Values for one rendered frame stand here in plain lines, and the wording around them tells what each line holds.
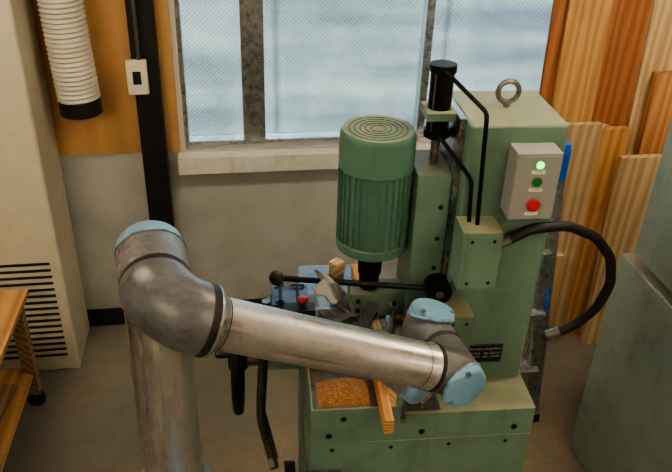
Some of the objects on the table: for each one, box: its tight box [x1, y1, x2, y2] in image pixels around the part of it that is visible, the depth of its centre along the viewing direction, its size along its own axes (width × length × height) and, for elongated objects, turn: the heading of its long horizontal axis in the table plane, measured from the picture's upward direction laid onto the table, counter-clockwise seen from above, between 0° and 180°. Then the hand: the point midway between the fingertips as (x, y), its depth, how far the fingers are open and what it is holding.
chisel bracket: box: [347, 278, 403, 316], centre depth 187 cm, size 7×14×8 cm, turn 93°
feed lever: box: [269, 270, 456, 303], centre depth 166 cm, size 36×5×32 cm
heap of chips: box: [315, 378, 372, 407], centre depth 169 cm, size 8×12×3 cm
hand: (311, 294), depth 169 cm, fingers open, 14 cm apart
